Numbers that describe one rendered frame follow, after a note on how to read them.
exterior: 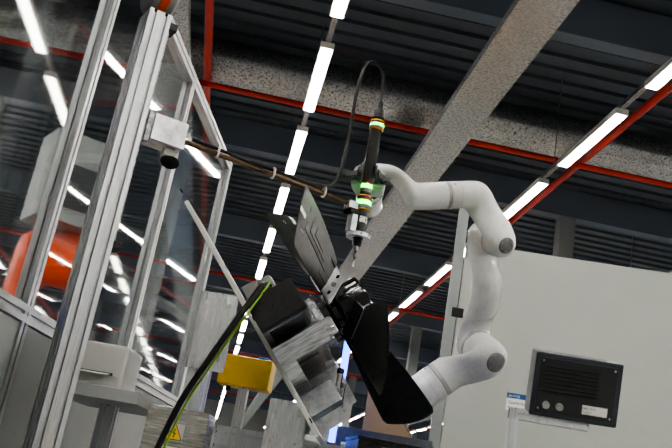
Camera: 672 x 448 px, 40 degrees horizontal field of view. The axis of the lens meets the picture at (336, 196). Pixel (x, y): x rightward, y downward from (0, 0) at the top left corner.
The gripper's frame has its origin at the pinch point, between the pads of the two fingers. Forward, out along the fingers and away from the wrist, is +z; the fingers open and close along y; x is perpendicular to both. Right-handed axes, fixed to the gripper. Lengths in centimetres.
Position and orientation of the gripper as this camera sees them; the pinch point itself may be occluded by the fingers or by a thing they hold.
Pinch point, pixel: (368, 171)
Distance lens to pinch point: 266.9
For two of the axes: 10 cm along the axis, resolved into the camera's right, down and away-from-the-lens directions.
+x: 1.7, -9.3, 3.2
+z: -0.4, -3.3, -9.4
